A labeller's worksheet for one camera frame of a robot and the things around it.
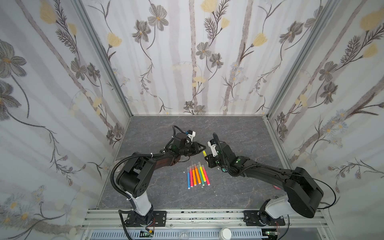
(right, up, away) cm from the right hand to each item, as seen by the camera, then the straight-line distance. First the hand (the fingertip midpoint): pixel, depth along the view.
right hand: (202, 154), depth 83 cm
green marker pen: (0, -18, +2) cm, 18 cm away
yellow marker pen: (+1, 0, +3) cm, 3 cm away
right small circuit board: (+33, -36, -13) cm, 51 cm away
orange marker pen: (-5, -14, +5) cm, 15 cm away
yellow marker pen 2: (0, -12, +6) cm, 14 cm away
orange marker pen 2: (-3, -13, +5) cm, 14 cm away
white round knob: (+8, -30, -21) cm, 38 cm away
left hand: (+1, +5, +3) cm, 6 cm away
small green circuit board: (-29, -38, -11) cm, 49 cm away
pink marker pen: (-6, -17, +2) cm, 18 cm away
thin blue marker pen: (-8, -17, +2) cm, 19 cm away
